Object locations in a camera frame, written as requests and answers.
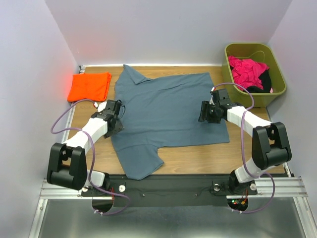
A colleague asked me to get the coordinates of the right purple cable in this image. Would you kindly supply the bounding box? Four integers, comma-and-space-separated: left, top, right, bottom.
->
210, 82, 276, 214

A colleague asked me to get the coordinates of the olive green plastic bin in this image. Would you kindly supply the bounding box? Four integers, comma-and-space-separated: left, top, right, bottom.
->
222, 43, 287, 108

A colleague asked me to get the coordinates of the crumpled black t-shirt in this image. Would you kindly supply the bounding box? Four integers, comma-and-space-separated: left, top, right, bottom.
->
247, 70, 273, 93

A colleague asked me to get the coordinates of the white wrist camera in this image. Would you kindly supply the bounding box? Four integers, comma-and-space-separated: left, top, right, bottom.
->
93, 101, 107, 112
209, 87, 216, 105

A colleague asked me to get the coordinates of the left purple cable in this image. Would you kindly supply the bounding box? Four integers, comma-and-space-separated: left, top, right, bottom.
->
51, 99, 131, 216

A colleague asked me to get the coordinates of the crumpled pink t-shirt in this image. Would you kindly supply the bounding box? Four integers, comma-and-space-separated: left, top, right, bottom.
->
228, 56, 269, 89

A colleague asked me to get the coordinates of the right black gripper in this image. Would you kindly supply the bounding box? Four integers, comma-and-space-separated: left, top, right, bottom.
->
197, 100, 220, 123

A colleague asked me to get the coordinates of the aluminium extrusion rail frame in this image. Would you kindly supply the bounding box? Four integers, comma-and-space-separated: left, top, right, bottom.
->
28, 65, 317, 238

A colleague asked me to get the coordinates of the folded orange t-shirt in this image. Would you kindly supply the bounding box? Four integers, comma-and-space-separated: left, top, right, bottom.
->
67, 72, 112, 103

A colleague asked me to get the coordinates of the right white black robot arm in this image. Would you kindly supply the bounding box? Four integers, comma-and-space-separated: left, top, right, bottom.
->
198, 88, 292, 193

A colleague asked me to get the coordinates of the purple cable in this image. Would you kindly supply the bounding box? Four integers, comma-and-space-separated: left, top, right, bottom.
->
210, 82, 276, 214
51, 99, 131, 216

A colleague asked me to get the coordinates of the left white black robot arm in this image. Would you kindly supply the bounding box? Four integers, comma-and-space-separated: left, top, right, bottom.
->
47, 100, 124, 195

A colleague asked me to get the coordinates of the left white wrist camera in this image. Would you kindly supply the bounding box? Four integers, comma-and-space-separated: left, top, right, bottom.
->
93, 101, 107, 112

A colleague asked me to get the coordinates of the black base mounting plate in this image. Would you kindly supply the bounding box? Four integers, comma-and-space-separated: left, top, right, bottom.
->
81, 173, 258, 208

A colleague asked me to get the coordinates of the blue-grey t-shirt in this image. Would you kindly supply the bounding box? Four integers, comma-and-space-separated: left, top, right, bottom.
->
111, 65, 229, 180

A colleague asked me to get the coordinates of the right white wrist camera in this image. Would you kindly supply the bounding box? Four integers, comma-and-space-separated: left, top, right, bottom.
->
209, 87, 216, 105

